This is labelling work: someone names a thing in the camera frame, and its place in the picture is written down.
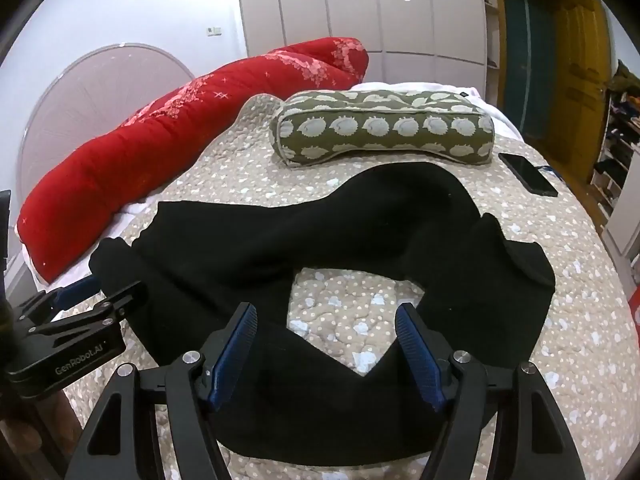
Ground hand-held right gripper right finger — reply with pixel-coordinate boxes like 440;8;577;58
395;301;588;480

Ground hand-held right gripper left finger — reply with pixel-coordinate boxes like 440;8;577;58
65;302;258;480

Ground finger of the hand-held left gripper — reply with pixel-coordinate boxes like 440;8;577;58
15;274;103;325
27;281;147;342

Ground black pants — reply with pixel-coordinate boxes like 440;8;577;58
89;162;557;461

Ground white bed sheet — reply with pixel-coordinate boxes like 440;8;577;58
15;81;481;261

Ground red floral quilt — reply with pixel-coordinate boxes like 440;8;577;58
17;36;369;283

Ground beige quilted bedspread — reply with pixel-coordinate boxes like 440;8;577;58
50;92;640;480

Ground round grey headboard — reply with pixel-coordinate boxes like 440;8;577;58
19;42;193;186

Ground black smartphone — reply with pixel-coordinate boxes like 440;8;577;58
498;152;559;197

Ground green patterned pillow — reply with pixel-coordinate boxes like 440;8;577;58
270;90;495;167

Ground white shoe rack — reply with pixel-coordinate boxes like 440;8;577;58
592;60;640;256

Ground yellow wooden door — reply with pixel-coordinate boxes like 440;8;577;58
552;0;613;186

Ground white open shelf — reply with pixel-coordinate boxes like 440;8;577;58
482;0;504;106

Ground white wardrobe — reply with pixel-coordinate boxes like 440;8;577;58
235;0;493;86

